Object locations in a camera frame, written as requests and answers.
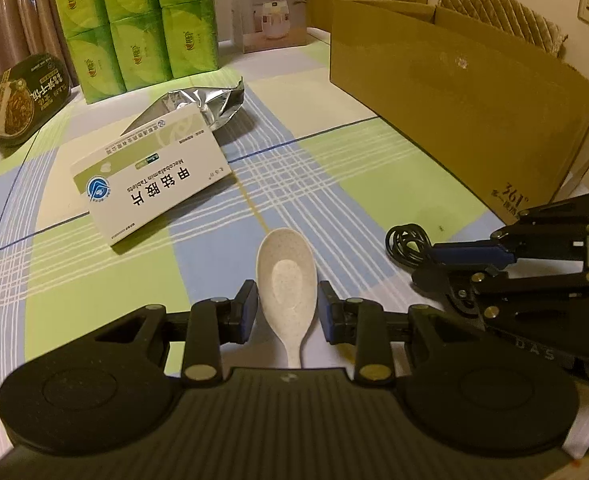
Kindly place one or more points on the pinkish brown curtain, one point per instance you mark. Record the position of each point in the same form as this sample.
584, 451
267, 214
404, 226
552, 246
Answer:
14, 20

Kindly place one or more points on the green tissue multipack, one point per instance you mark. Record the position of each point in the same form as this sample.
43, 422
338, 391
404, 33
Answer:
134, 25

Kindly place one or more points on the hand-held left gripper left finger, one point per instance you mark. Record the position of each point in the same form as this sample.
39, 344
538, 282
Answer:
249, 310

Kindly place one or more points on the white green medicine box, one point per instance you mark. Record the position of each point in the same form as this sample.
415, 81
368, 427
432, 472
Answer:
149, 180

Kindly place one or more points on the speckled white spoon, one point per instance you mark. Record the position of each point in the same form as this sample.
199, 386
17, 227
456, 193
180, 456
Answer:
287, 270

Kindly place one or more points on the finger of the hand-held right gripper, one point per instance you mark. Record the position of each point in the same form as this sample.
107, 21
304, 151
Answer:
474, 254
439, 280

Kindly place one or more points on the silver foil bag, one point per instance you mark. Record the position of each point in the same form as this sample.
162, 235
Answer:
214, 105

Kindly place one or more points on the white humidifier box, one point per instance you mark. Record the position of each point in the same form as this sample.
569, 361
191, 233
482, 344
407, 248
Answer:
269, 5

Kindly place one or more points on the dark instant noodle bowl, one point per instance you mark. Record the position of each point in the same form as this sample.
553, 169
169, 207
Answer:
22, 102

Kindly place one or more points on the large brown cardboard box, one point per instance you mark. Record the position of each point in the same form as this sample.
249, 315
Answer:
449, 110

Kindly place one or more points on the beige quilted chair cushion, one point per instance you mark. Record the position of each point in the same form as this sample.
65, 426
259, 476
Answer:
504, 15

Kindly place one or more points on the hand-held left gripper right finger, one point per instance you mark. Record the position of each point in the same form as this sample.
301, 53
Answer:
327, 312

